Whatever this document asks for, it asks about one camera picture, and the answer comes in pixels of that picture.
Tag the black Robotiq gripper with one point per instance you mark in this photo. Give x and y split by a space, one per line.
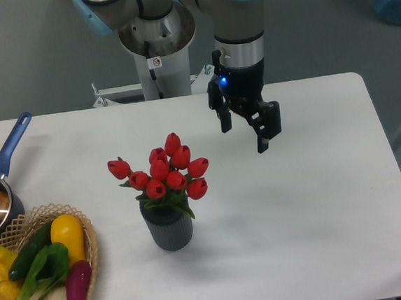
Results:
242 88

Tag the red tulip bouquet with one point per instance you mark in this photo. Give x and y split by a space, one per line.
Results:
173 179

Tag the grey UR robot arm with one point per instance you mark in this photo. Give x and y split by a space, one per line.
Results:
238 25

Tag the dark grey ribbed vase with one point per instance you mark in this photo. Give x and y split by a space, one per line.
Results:
170 228

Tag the yellow squash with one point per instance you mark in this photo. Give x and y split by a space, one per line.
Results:
67 229

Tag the purple eggplant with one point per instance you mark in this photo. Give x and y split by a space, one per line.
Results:
78 281

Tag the woven wicker basket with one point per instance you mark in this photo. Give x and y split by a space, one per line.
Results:
20 230

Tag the green bok choy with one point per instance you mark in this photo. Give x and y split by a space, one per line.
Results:
49 267

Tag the green cucumber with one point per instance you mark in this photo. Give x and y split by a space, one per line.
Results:
24 259

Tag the white metal base frame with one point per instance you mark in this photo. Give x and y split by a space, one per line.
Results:
133 93

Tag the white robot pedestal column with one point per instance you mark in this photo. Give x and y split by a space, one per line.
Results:
160 50

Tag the blue handled saucepan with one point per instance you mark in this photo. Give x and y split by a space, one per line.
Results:
10 204

